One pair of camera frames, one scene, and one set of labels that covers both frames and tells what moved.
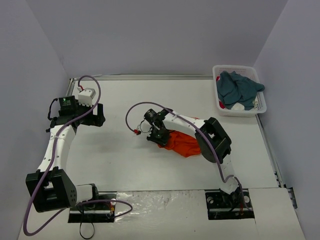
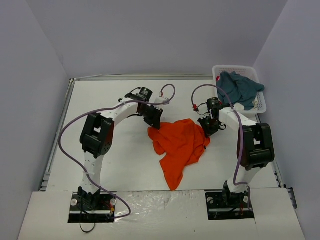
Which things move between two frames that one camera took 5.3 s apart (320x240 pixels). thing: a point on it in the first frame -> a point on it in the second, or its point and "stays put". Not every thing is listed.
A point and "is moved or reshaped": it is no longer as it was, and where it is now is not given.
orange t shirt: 186,145 is moved or reshaped
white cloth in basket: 238,106 stays put
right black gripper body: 158,136 -> 207,122
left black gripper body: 94,116 -> 152,115
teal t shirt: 233,88 stays put
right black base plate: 221,205 stays put
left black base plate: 94,212 stays put
